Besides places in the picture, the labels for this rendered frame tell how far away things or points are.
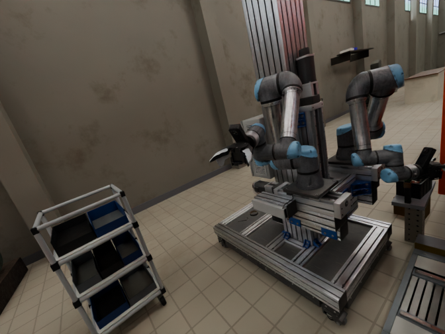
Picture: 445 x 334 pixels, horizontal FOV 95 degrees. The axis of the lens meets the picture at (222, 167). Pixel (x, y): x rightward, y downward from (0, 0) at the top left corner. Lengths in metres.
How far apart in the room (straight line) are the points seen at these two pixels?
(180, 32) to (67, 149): 2.78
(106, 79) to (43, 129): 1.13
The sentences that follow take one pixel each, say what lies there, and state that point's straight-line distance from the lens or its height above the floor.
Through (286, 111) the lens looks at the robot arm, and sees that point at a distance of 1.02.
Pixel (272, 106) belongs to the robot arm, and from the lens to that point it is 1.18.
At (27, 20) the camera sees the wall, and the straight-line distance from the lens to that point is 4.04.
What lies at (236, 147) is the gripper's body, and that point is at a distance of 0.78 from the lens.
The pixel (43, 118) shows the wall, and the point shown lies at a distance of 3.73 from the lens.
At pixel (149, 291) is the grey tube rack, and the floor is 0.16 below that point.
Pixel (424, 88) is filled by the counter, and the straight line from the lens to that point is 9.05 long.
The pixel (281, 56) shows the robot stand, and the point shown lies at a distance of 1.40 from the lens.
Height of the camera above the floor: 1.37
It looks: 16 degrees down
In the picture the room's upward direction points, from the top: 15 degrees counter-clockwise
